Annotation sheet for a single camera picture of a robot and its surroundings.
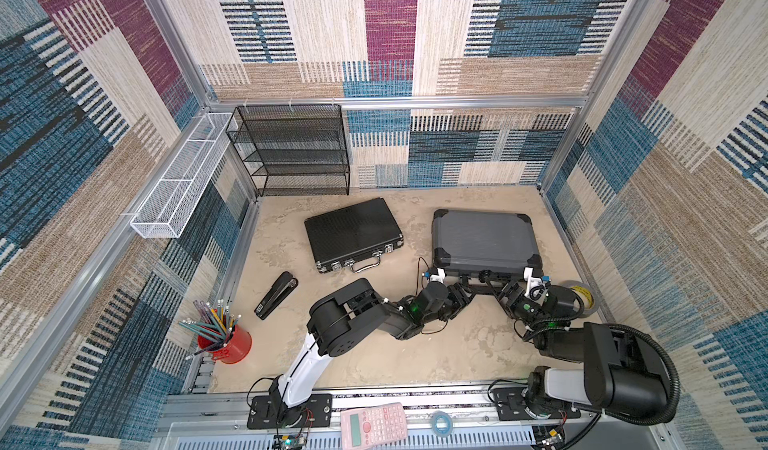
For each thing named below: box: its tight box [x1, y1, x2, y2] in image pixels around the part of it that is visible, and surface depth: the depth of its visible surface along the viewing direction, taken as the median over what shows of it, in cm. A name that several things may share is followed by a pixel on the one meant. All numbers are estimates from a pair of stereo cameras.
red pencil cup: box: [197, 324, 253, 365], surface depth 78 cm
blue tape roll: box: [430, 410, 453, 437], surface depth 73 cm
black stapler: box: [254, 271, 299, 320], surface depth 92 cm
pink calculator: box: [340, 402, 409, 450], surface depth 71 cm
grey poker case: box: [432, 209, 544, 280], surface depth 96 cm
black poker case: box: [304, 197, 404, 274], surface depth 101 cm
